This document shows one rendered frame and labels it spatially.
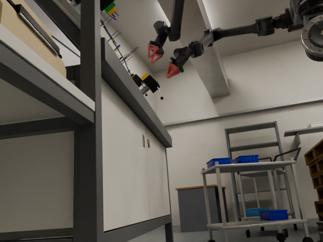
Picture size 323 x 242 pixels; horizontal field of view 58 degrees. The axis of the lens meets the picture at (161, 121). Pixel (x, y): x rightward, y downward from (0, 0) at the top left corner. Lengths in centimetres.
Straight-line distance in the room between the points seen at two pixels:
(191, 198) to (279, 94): 334
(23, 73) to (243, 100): 689
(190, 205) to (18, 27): 497
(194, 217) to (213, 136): 243
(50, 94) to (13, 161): 34
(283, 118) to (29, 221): 661
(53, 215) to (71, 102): 29
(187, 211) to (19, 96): 490
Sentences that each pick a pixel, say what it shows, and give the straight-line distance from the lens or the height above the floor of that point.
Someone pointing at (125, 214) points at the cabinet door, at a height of 43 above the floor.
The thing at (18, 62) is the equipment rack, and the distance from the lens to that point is 40.
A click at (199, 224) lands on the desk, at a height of 10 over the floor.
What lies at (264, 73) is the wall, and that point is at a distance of 741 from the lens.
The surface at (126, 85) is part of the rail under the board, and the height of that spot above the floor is 81.
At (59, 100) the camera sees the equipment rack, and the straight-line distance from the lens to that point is 47.
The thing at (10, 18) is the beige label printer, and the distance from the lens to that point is 47.
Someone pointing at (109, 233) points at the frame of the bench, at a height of 40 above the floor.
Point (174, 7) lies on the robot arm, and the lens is 160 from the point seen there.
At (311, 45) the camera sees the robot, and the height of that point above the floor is 109.
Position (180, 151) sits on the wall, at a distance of 717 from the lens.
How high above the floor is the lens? 45
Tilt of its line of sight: 16 degrees up
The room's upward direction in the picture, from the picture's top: 4 degrees counter-clockwise
